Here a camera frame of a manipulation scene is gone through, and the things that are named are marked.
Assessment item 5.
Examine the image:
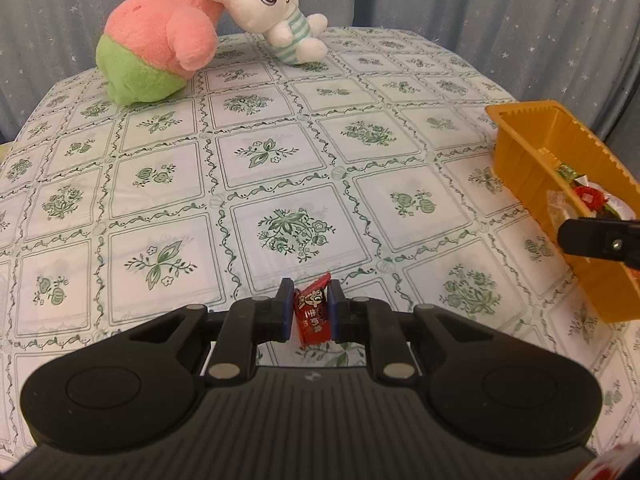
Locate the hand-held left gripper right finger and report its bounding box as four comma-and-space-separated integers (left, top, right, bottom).
329, 280, 493, 386

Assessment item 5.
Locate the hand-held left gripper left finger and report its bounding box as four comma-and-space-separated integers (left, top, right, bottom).
130, 277, 296, 386

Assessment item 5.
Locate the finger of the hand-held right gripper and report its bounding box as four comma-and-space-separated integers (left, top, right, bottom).
557, 217, 640, 261

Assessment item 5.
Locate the small red candy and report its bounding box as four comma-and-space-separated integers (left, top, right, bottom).
294, 272, 335, 347

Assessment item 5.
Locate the red white candy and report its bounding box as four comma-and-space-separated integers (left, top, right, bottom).
572, 185, 626, 218

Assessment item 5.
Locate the clear packet with dark print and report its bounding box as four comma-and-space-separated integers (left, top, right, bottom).
545, 189, 581, 231

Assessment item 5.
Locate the orange plastic tray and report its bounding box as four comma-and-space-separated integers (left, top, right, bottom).
485, 99, 640, 323

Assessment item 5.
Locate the floral green white tablecloth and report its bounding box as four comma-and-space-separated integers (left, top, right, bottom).
0, 27, 640, 461

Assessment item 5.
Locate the red patterned white cloth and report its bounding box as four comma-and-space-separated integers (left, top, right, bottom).
575, 440, 640, 480

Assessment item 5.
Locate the blue star-print curtain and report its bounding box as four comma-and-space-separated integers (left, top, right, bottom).
0, 0, 640, 146

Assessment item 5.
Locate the pink green plush toy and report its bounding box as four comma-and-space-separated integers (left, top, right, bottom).
95, 0, 238, 107

